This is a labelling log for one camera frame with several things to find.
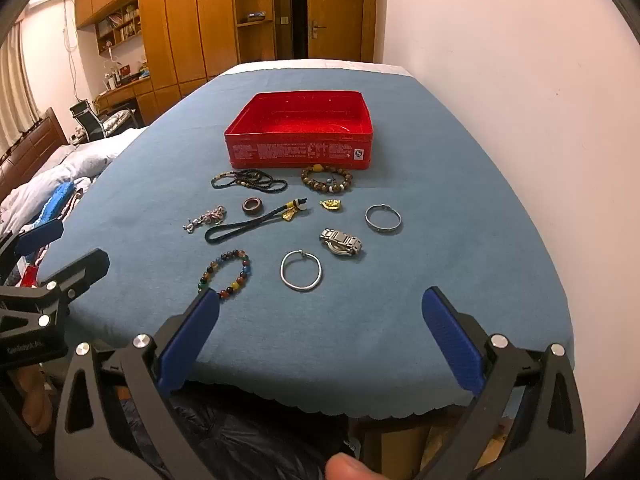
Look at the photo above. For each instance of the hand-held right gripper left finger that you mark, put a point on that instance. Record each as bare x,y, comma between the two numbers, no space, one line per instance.
192,340

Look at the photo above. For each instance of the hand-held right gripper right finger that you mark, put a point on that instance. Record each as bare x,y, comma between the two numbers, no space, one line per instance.
450,340

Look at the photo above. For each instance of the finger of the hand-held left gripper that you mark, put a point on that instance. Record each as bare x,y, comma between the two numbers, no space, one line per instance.
42,236
82,267

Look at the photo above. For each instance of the plain thin silver bangle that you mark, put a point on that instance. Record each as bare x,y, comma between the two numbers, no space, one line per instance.
301,287

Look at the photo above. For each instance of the patterned silver bangle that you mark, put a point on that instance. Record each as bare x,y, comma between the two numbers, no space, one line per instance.
382,231

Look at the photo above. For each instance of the silver metal watch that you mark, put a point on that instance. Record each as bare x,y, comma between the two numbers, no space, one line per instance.
342,242

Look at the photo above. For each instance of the red tin box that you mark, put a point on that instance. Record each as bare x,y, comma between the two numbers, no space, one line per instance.
300,152

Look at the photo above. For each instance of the person's left hand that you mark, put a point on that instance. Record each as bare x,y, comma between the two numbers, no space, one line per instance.
35,400

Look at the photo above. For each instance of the person's right hand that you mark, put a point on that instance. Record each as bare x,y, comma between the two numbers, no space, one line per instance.
350,467

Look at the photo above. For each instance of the blue cloth on bed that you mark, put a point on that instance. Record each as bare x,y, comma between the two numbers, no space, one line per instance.
55,205

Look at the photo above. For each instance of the blue tablecloth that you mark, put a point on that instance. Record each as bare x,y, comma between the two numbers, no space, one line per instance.
450,270

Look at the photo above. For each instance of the white bed blanket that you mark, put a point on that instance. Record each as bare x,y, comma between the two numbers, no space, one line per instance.
80,160

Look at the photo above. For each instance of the dark wooden headboard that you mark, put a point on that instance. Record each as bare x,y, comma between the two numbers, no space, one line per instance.
40,140

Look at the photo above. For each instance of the dark cloth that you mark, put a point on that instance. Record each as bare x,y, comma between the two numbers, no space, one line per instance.
260,435

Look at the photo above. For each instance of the black office chair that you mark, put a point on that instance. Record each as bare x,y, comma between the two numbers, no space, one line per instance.
87,120

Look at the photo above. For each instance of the beige curtain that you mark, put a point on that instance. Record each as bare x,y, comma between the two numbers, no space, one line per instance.
15,90

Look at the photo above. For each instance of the wooden desk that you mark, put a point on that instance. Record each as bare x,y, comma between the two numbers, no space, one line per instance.
132,92

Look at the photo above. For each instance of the wooden wardrobe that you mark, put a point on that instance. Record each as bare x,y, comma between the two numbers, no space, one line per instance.
185,25

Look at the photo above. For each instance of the wooden corner shelf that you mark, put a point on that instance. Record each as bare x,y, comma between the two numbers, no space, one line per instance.
255,20

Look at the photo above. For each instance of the wooden door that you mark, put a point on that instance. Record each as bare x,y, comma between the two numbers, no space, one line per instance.
340,5

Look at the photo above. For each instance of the wooden wall cabinet with books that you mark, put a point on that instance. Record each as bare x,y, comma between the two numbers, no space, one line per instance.
107,5

